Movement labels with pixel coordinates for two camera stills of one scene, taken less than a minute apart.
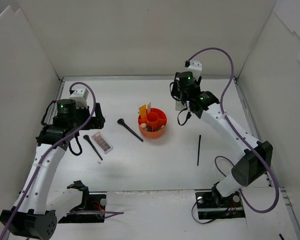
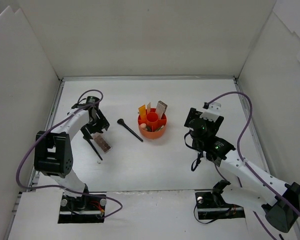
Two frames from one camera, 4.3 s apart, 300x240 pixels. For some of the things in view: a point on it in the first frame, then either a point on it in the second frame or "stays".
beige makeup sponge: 143,125 stays
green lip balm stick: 161,128 stays
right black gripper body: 180,99 -> 190,117
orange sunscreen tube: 142,111 stays
